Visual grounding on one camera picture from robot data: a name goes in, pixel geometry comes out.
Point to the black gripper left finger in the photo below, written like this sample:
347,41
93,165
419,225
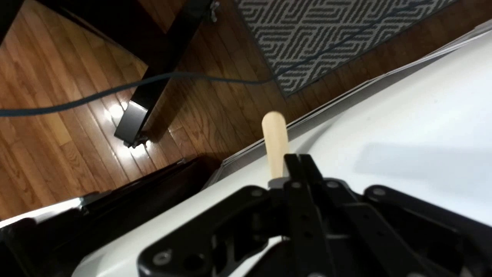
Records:
205,231

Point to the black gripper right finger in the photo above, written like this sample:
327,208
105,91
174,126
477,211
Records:
390,231

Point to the stainless gas stove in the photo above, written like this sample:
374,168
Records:
118,209

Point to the dark wooden furniture leg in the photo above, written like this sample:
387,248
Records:
159,66

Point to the grey patterned rug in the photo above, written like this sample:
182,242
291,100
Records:
328,35

